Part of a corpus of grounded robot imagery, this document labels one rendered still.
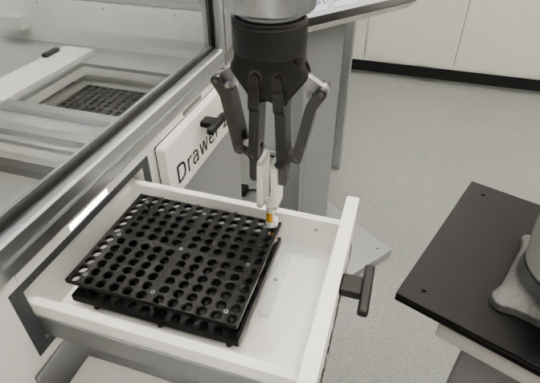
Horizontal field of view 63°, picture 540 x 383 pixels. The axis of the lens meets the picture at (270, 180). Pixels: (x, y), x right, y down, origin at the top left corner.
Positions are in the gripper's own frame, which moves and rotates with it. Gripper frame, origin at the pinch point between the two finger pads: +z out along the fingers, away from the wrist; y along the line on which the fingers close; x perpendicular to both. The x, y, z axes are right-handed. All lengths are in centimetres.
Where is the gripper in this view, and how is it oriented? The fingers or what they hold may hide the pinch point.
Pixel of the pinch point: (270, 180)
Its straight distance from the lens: 54.6
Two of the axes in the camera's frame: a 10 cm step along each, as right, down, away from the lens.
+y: -9.5, -1.8, 2.4
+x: -3.0, 5.6, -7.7
